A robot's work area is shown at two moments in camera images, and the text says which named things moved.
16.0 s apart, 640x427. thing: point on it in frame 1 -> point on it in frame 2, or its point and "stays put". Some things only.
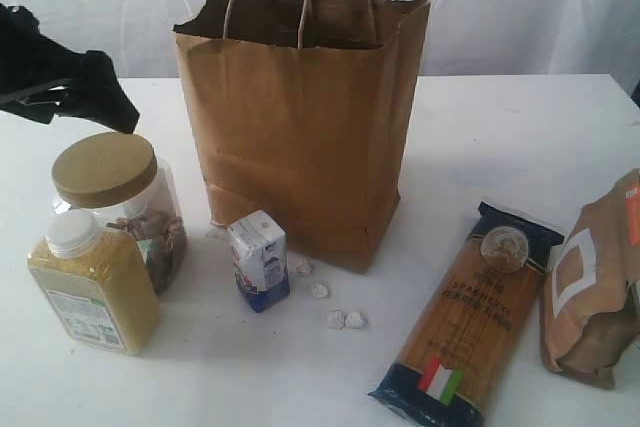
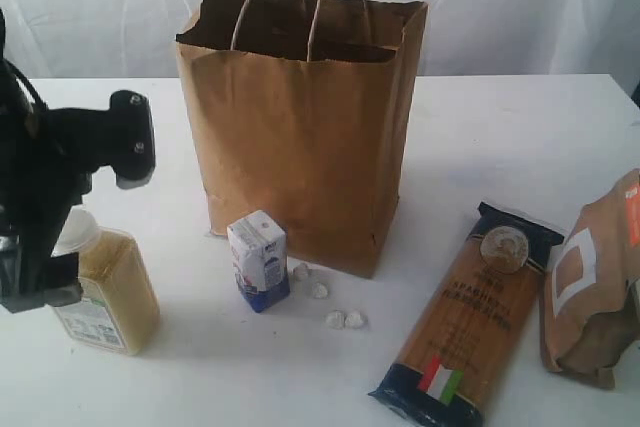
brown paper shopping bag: [302, 101] stays put
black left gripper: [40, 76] -> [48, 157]
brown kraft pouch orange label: [590, 296] stays put
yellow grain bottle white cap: [96, 284] stays put
